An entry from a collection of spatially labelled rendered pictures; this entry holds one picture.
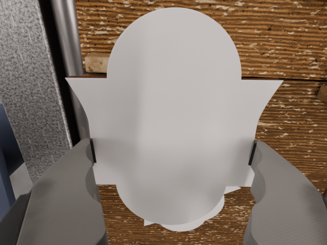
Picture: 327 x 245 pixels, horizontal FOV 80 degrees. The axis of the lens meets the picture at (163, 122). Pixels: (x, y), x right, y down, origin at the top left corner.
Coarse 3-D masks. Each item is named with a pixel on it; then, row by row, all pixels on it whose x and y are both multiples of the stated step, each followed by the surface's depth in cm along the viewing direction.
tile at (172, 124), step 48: (144, 48) 10; (192, 48) 10; (96, 96) 11; (144, 96) 11; (192, 96) 11; (240, 96) 11; (96, 144) 12; (144, 144) 12; (192, 144) 12; (240, 144) 12; (144, 192) 14; (192, 192) 14
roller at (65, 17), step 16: (64, 0) 21; (64, 16) 22; (64, 32) 22; (64, 48) 23; (80, 48) 23; (64, 64) 25; (80, 64) 24; (80, 112) 27; (80, 128) 28; (96, 192) 33
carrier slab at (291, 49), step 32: (96, 0) 20; (128, 0) 20; (160, 0) 20; (192, 0) 20; (224, 0) 19; (256, 0) 19; (288, 0) 19; (320, 0) 19; (96, 32) 21; (256, 32) 21; (288, 32) 21; (320, 32) 21; (256, 64) 22; (288, 64) 22; (320, 64) 22
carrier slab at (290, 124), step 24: (288, 96) 24; (312, 96) 24; (264, 120) 25; (288, 120) 25; (312, 120) 25; (288, 144) 27; (312, 144) 27; (312, 168) 28; (240, 192) 31; (120, 216) 33; (216, 216) 33; (240, 216) 33; (120, 240) 36; (144, 240) 36; (168, 240) 36; (192, 240) 36; (216, 240) 36; (240, 240) 36
